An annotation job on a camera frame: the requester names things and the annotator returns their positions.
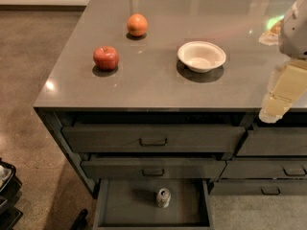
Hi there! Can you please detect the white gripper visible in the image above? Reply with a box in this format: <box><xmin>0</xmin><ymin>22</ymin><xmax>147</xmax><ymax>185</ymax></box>
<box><xmin>259</xmin><ymin>0</ymin><xmax>307</xmax><ymax>124</ymax></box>

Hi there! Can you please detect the silver 7up can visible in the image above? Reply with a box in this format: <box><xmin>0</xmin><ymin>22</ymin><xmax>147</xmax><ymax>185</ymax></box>
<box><xmin>156</xmin><ymin>188</ymin><xmax>171</xmax><ymax>208</ymax></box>

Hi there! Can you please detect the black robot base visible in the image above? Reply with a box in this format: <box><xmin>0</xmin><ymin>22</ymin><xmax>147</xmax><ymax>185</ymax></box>
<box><xmin>0</xmin><ymin>161</ymin><xmax>23</xmax><ymax>230</ymax></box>

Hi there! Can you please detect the top right grey drawer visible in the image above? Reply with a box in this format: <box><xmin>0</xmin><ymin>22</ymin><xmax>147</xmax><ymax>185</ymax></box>
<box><xmin>237</xmin><ymin>125</ymin><xmax>307</xmax><ymax>156</ymax></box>

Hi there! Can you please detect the grey drawer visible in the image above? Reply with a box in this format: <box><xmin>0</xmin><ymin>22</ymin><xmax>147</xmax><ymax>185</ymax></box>
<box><xmin>237</xmin><ymin>125</ymin><xmax>307</xmax><ymax>156</ymax></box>
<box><xmin>62</xmin><ymin>125</ymin><xmax>246</xmax><ymax>152</ymax></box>
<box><xmin>208</xmin><ymin>180</ymin><xmax>307</xmax><ymax>196</ymax></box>
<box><xmin>221</xmin><ymin>160</ymin><xmax>307</xmax><ymax>179</ymax></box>
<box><xmin>81</xmin><ymin>157</ymin><xmax>225</xmax><ymax>179</ymax></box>

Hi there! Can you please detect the middle right grey drawer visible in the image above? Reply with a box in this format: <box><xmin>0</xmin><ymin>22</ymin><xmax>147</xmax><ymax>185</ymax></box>
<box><xmin>221</xmin><ymin>160</ymin><xmax>307</xmax><ymax>179</ymax></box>

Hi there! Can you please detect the grey counter cabinet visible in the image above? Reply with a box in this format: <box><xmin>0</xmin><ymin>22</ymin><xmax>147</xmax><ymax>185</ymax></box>
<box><xmin>35</xmin><ymin>0</ymin><xmax>306</xmax><ymax>194</ymax></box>

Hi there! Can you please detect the bottom right grey drawer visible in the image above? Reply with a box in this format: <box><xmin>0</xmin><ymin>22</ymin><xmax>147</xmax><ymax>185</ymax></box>
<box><xmin>208</xmin><ymin>180</ymin><xmax>307</xmax><ymax>196</ymax></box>

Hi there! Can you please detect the top left grey drawer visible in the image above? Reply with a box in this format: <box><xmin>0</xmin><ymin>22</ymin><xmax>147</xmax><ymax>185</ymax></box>
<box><xmin>62</xmin><ymin>125</ymin><xmax>246</xmax><ymax>152</ymax></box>

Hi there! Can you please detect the middle left grey drawer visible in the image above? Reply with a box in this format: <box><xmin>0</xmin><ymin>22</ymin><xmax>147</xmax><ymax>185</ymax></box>
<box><xmin>81</xmin><ymin>157</ymin><xmax>225</xmax><ymax>179</ymax></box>

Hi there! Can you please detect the bottom left open drawer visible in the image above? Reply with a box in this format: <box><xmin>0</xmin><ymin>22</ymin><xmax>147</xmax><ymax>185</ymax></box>
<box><xmin>93</xmin><ymin>179</ymin><xmax>214</xmax><ymax>230</ymax></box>

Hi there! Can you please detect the white paper bowl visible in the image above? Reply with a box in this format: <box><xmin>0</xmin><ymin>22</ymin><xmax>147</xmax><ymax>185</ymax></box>
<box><xmin>177</xmin><ymin>41</ymin><xmax>226</xmax><ymax>73</ymax></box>

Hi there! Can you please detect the orange fruit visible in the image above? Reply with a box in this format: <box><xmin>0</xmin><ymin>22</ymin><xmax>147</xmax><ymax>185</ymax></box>
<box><xmin>127</xmin><ymin>13</ymin><xmax>148</xmax><ymax>36</ymax></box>

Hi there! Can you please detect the red apple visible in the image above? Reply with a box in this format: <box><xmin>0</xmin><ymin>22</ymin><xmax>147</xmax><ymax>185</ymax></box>
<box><xmin>93</xmin><ymin>46</ymin><xmax>119</xmax><ymax>71</ymax></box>

